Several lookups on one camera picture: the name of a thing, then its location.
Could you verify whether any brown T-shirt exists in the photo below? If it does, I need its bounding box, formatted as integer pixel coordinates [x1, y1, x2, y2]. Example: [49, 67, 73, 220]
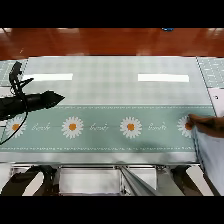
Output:
[187, 113, 224, 139]

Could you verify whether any silver frame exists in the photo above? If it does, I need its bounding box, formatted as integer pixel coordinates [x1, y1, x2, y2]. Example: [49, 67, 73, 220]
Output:
[0, 161, 214, 197]

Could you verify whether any light blue garment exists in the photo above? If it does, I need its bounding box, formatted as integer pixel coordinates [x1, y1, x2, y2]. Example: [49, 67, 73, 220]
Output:
[191, 127, 224, 197]

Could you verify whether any black cable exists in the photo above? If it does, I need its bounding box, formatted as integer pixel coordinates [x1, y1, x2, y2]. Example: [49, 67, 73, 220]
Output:
[0, 108, 29, 147]

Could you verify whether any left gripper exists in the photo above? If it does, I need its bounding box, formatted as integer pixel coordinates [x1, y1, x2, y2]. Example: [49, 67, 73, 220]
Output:
[37, 90, 66, 110]

